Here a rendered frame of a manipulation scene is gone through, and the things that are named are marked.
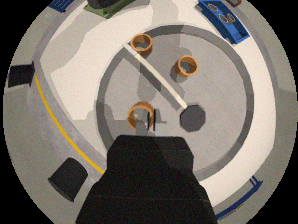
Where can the bronze bushing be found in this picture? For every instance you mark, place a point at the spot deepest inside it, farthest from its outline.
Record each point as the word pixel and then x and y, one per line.
pixel 131 119
pixel 191 61
pixel 139 38

